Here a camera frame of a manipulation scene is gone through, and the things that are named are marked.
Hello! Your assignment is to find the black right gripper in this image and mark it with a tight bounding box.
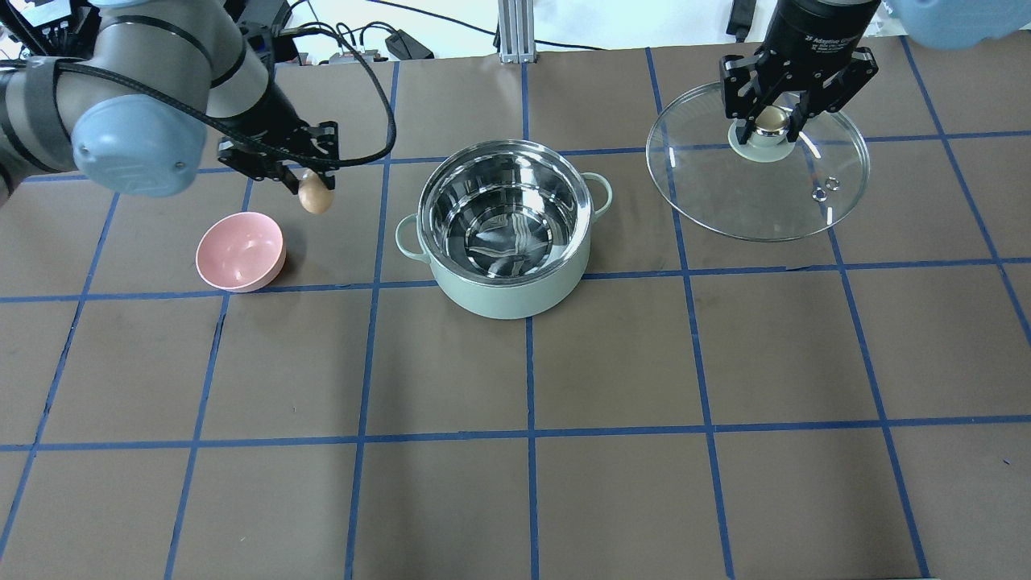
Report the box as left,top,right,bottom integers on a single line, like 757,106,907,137
719,1,880,146

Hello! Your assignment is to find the black power adapter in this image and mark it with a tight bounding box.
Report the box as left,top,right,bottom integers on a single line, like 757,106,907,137
384,29,435,61

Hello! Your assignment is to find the pink bowl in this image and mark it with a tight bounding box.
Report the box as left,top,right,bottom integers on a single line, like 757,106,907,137
195,212,287,293

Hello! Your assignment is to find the pale green steel pot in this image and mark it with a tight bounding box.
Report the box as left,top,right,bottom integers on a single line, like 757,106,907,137
395,139,616,320

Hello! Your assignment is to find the aluminium frame post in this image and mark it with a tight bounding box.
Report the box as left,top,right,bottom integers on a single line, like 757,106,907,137
496,0,538,64

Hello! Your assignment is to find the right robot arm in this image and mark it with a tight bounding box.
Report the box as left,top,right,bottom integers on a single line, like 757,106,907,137
719,1,1030,147

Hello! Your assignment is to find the glass pot lid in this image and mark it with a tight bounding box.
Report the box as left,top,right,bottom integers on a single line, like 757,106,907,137
647,82,872,242

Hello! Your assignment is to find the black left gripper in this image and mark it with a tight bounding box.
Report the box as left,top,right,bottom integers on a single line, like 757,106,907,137
217,86,339,196

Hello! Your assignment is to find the beige egg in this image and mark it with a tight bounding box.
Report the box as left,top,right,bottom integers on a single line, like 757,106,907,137
297,169,335,214

